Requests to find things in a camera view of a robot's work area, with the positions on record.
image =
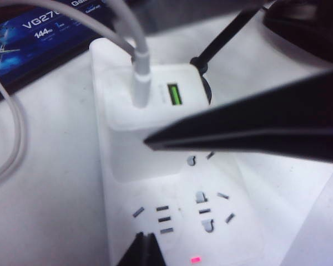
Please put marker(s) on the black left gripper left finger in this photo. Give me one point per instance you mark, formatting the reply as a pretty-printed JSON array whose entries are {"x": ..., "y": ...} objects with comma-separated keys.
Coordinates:
[{"x": 137, "y": 255}]

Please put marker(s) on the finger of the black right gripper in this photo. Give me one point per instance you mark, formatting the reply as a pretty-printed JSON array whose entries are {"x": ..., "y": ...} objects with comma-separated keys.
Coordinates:
[{"x": 266, "y": 122}]

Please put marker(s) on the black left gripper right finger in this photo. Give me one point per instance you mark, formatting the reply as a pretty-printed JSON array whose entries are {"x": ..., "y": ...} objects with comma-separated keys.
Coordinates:
[{"x": 154, "y": 255}]

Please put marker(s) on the white power strip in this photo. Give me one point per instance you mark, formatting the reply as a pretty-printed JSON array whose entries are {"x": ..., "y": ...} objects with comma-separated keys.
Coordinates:
[{"x": 238, "y": 221}]

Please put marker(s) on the white charger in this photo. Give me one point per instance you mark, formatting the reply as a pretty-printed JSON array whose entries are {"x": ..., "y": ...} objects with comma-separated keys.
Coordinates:
[{"x": 122, "y": 155}]

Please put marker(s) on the blue monitor box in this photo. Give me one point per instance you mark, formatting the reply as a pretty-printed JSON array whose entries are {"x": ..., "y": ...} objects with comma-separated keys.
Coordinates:
[{"x": 30, "y": 41}]

